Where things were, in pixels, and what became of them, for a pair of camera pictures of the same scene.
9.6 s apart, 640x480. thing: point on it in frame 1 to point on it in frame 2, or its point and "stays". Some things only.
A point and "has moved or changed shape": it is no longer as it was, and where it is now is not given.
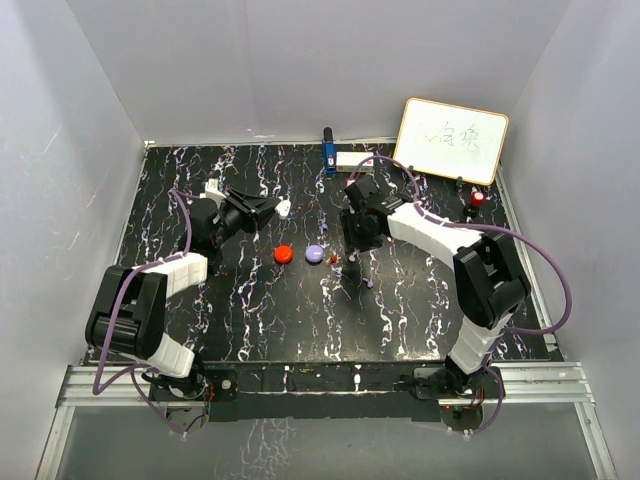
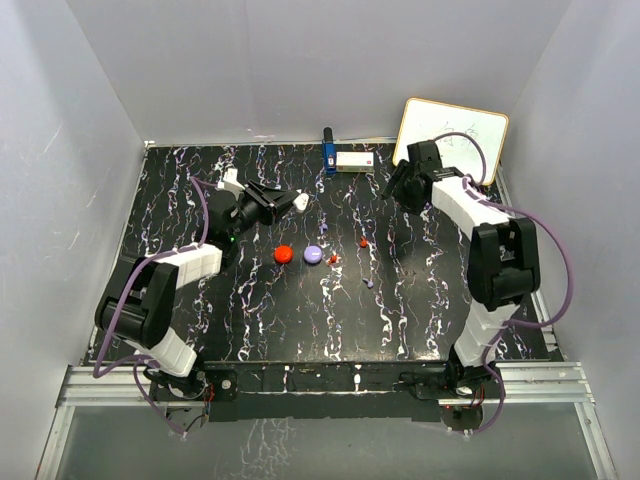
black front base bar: (319, 392) stays
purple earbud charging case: (314, 254) stays
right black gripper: (355, 243) to (413, 206)
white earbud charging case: (283, 208) has moved or changed shape
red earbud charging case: (283, 254) stays
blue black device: (329, 152) stays
